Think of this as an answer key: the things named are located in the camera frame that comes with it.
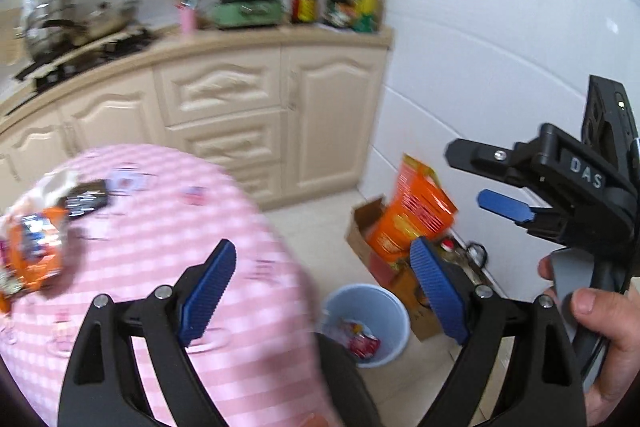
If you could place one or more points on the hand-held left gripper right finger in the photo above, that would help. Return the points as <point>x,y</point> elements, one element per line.
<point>440,292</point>

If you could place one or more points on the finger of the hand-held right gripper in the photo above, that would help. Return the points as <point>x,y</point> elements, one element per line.
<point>505,206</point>
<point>480,155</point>

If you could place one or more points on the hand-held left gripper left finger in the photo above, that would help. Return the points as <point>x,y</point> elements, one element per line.
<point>210,292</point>

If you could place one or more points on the light blue trash bin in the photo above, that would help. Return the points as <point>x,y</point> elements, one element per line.
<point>385,307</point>

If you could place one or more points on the person's right hand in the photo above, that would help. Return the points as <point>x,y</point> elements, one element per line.
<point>615,347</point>

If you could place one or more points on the small capped bottle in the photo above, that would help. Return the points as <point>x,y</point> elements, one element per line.
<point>448,249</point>

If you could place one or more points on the large orange printed bag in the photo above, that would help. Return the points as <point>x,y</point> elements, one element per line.
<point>410,212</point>

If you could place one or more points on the red crumpled wrapper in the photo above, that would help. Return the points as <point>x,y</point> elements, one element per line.
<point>362,344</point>

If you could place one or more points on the pink checked tablecloth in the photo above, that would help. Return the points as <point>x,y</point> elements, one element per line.
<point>150,217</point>

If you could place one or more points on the brown cardboard box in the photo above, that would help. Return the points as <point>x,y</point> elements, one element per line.
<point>360,227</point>

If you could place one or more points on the black foil wrapper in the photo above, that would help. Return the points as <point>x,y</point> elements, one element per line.
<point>87,199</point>

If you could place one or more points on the orange snack wrapper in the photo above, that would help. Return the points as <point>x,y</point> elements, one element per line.
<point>37,252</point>

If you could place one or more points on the yellow oil bottle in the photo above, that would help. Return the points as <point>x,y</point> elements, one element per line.
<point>369,4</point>

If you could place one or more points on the white crumpled plastic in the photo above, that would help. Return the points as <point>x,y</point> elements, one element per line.
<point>52,189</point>

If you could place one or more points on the cream kitchen base cabinets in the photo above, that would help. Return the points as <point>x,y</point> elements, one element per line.
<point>225,97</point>

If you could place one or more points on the black gas stove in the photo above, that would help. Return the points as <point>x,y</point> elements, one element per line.
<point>115,44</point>

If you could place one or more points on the pink utensil holder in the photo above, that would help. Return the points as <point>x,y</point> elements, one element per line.
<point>188,22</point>

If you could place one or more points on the green electric grill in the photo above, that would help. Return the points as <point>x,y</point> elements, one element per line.
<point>245,7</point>

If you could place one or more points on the steel wok with lid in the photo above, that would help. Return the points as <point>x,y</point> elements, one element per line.
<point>110,19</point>

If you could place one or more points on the tall steel stockpot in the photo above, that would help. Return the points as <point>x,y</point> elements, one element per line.
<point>47,24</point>

